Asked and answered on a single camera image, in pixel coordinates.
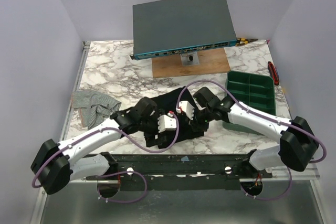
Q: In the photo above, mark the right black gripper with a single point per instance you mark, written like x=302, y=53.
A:
x=196, y=118

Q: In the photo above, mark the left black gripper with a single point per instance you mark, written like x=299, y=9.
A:
x=155, y=117

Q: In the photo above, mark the black underwear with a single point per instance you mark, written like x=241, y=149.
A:
x=165, y=103

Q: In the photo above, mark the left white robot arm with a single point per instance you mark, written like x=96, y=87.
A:
x=54, y=162

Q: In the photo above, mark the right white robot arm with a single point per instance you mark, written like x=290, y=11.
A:
x=295, y=144

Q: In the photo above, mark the grey striped underwear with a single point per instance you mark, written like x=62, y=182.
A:
x=93, y=107

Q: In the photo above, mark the brown plywood board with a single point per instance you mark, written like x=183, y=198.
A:
x=211, y=62

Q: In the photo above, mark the green divided plastic tray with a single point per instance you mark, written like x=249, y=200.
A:
x=254, y=90

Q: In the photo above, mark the red black utility knife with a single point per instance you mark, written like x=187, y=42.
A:
x=273, y=73

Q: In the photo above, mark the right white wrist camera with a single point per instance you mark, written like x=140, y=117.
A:
x=186, y=108

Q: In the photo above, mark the grey metal stand bracket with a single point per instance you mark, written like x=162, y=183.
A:
x=189, y=59

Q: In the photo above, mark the black metal base rail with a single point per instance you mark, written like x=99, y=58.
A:
x=129, y=172

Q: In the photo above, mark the grey network switch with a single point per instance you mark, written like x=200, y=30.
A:
x=174, y=27

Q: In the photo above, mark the aluminium frame rail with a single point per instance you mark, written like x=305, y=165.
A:
x=42, y=196

